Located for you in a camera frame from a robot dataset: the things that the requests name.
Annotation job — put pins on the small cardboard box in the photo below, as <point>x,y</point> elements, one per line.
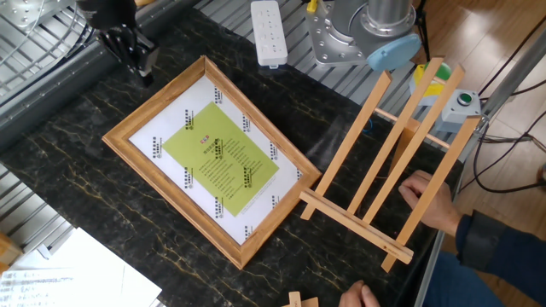
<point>8,251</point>

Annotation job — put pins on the right forearm dark blue sleeve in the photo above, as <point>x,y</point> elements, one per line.
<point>503,256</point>

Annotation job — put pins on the silver perforated aluminium plate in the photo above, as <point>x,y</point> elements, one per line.
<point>25,10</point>

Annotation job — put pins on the person's right hand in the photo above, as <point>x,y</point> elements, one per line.
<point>443,209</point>

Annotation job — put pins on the grey button box green button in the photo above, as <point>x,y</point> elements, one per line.
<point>462,106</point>

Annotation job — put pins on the yellow button box green button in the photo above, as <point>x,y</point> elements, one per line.
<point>433,89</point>

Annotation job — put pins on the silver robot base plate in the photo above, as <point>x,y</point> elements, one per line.
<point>324,42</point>

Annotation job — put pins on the black tripod stand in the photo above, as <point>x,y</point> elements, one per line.
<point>424,30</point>

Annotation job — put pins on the aluminium table edge profile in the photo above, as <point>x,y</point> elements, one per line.
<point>428,273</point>

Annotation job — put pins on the white paper stack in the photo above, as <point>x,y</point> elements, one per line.
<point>98,273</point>

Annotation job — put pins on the small wooden block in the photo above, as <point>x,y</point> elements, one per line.
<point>294,300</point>

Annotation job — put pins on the silver grey UR5 robot arm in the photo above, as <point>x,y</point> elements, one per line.
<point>379,25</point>

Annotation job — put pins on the wooden tabletop easel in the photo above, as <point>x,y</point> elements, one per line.
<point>350,217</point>

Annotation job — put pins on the printed text paper sheet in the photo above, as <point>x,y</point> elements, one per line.
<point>34,290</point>

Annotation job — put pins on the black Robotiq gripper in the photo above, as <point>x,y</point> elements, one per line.
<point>106,13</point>

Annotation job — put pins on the wooden photo frame green print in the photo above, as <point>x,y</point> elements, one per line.
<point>222,170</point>

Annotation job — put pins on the white power strip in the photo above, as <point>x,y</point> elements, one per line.
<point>268,34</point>

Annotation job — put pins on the person's left hand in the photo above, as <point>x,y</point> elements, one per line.
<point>360,296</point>

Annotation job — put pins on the aluminium frame post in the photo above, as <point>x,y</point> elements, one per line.
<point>512,74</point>

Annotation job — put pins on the blue jeans leg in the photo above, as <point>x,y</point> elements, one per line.
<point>460,285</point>

